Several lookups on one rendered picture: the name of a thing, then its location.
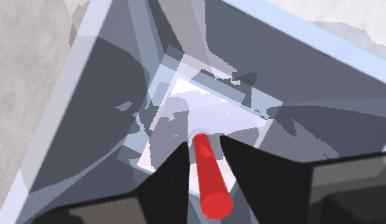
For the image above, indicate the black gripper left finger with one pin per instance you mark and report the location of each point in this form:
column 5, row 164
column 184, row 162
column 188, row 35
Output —
column 162, row 198

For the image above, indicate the grey open box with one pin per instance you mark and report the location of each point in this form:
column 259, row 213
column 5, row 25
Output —
column 321, row 96

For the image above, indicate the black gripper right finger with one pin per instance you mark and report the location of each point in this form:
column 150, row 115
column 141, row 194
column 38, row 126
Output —
column 282, row 191

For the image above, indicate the red peg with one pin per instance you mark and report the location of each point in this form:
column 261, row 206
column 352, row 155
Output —
column 214, row 196

